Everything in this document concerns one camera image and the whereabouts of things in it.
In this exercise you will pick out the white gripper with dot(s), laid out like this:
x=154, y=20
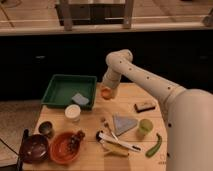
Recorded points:
x=111, y=83

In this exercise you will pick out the orange apple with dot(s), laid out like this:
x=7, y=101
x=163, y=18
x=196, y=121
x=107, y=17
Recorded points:
x=106, y=93

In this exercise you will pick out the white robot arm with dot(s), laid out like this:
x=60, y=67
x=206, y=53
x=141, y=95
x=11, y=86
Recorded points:
x=188, y=112

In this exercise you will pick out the white paper cup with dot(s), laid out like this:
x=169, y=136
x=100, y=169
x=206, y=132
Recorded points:
x=72, y=112

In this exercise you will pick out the light green plastic cup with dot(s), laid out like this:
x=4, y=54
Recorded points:
x=145, y=126

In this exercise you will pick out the small metal cup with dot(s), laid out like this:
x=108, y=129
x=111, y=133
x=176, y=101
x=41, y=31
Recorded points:
x=46, y=129

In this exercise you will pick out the grey blue sponge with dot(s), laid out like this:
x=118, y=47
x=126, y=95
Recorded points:
x=80, y=99

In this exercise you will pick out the small metal fork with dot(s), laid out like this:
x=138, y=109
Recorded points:
x=106, y=125

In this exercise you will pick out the grey triangular cloth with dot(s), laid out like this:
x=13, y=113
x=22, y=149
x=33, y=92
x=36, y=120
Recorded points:
x=123, y=124

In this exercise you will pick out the green plastic tray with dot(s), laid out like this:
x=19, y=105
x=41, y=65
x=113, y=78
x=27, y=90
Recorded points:
x=62, y=88

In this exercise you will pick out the yellow banana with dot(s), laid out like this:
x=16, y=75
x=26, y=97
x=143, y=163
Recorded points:
x=115, y=149

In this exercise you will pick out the dark grapes bunch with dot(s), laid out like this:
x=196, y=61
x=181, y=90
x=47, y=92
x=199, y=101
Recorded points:
x=74, y=140

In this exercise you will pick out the green chili pepper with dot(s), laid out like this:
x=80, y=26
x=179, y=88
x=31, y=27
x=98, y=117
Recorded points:
x=153, y=150

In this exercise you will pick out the orange plastic bowl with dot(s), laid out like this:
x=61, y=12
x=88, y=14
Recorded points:
x=61, y=152

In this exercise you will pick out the dark brown bowl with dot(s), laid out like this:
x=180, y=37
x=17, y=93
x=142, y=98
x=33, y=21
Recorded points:
x=35, y=149

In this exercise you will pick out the white handled black spatula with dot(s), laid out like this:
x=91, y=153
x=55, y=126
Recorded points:
x=101, y=136

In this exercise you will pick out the wooden chair frame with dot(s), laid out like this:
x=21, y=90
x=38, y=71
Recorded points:
x=94, y=12

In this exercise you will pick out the black handled utensil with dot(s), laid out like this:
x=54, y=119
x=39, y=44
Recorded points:
x=19, y=160

